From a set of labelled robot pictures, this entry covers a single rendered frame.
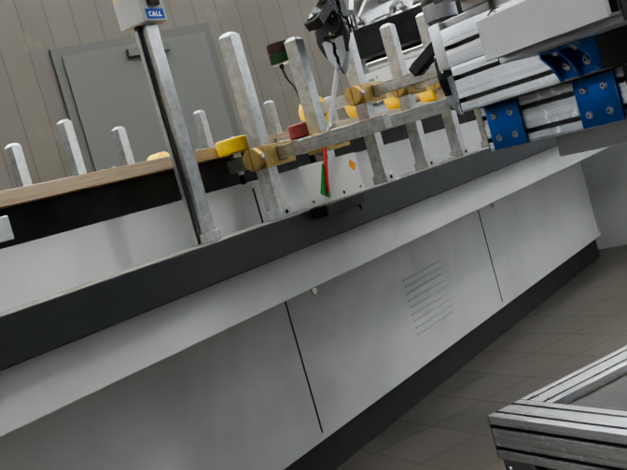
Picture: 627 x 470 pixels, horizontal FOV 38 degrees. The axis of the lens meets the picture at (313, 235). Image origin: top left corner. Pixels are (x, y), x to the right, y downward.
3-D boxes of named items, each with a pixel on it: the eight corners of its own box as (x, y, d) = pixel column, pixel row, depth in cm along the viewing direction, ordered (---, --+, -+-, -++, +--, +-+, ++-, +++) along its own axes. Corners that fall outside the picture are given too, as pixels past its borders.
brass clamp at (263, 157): (299, 159, 212) (292, 138, 212) (264, 168, 201) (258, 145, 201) (278, 165, 216) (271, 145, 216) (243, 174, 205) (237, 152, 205)
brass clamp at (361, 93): (388, 97, 253) (383, 79, 252) (364, 102, 242) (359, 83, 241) (369, 103, 256) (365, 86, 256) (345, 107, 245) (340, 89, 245)
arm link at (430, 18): (416, 8, 206) (431, 8, 213) (421, 28, 207) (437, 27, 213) (445, -3, 202) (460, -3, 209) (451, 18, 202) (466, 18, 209)
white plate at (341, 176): (366, 189, 235) (355, 151, 234) (311, 208, 213) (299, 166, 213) (364, 189, 235) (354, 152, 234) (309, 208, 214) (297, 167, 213)
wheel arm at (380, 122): (394, 131, 194) (388, 110, 193) (386, 132, 191) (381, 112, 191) (239, 175, 219) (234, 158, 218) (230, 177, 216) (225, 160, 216)
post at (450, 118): (468, 158, 290) (428, 10, 287) (464, 160, 287) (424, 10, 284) (458, 161, 292) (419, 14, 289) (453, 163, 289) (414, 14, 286)
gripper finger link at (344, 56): (364, 69, 229) (354, 33, 228) (352, 70, 224) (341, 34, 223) (354, 72, 230) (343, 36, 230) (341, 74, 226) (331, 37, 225)
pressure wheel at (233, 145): (257, 180, 221) (243, 134, 220) (263, 178, 213) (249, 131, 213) (225, 189, 219) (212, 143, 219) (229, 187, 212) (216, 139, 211)
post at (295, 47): (354, 222, 229) (301, 34, 226) (346, 225, 226) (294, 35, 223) (342, 225, 231) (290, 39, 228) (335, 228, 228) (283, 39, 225)
